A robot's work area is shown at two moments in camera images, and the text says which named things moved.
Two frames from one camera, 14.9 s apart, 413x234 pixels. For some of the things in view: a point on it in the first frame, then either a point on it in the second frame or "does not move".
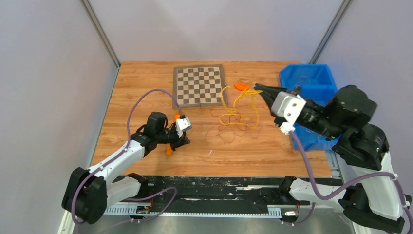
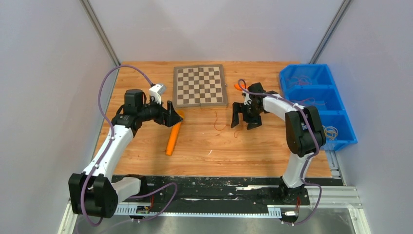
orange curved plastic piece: (239, 86) does not move
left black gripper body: (175, 145) -> (158, 116)
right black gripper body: (311, 118) -> (247, 113)
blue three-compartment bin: (317, 85) does not move
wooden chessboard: (199, 86) does not move
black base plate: (227, 192) does not move
